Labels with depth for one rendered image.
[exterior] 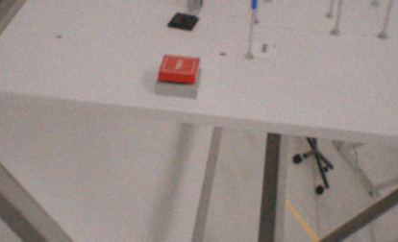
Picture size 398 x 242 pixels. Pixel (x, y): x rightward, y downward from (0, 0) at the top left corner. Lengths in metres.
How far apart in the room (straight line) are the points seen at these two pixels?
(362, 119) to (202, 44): 0.28
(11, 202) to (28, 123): 0.16
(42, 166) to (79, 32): 0.23
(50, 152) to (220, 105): 0.37
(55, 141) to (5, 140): 0.12
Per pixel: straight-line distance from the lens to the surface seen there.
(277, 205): 1.43
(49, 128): 1.24
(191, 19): 1.13
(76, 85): 0.98
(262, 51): 1.08
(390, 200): 1.21
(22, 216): 1.11
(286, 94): 0.98
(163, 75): 0.95
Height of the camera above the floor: 1.49
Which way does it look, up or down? 23 degrees down
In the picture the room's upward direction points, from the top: 65 degrees clockwise
